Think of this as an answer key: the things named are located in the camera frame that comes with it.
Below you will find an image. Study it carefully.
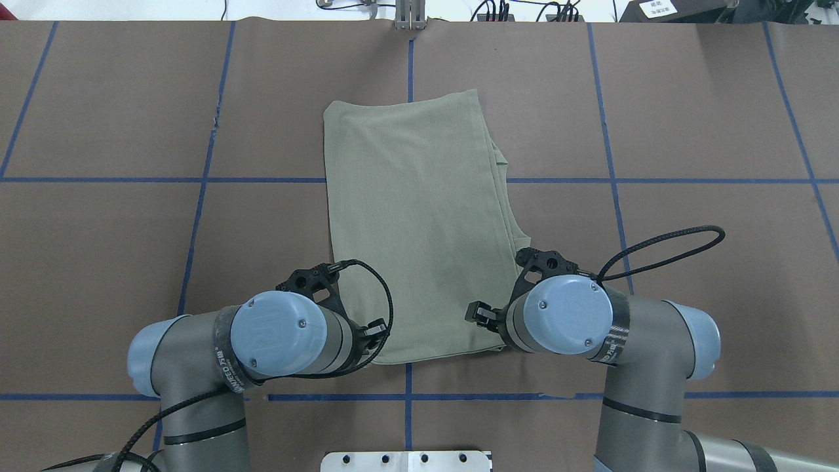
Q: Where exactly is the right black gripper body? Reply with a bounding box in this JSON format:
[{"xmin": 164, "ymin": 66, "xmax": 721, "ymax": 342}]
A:
[{"xmin": 492, "ymin": 303, "xmax": 518, "ymax": 347}]

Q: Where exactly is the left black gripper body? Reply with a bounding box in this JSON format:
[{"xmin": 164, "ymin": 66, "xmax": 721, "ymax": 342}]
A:
[{"xmin": 344, "ymin": 320, "xmax": 380, "ymax": 368}]

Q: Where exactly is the olive green long-sleeve shirt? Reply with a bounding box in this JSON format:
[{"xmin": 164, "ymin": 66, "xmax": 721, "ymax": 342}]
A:
[{"xmin": 323, "ymin": 89, "xmax": 531, "ymax": 365}]

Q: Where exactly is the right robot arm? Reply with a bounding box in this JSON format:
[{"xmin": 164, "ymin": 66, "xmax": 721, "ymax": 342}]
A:
[{"xmin": 465, "ymin": 275, "xmax": 837, "ymax": 471}]

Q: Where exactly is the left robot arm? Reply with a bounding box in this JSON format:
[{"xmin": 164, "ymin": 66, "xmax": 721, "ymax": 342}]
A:
[{"xmin": 49, "ymin": 292, "xmax": 393, "ymax": 471}]

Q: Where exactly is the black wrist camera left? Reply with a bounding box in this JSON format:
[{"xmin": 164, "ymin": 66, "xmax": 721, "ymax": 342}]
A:
[{"xmin": 275, "ymin": 263, "xmax": 346, "ymax": 314}]

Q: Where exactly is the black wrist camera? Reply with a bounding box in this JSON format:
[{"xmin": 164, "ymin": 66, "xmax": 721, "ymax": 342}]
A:
[
  {"xmin": 275, "ymin": 263, "xmax": 346, "ymax": 314},
  {"xmin": 515, "ymin": 247, "xmax": 582, "ymax": 287}
]

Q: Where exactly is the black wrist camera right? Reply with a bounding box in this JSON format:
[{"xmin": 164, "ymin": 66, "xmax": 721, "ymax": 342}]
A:
[{"xmin": 515, "ymin": 247, "xmax": 582, "ymax": 287}]

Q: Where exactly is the aluminium frame post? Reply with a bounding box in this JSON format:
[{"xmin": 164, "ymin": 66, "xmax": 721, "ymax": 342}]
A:
[{"xmin": 393, "ymin": 0, "xmax": 427, "ymax": 31}]

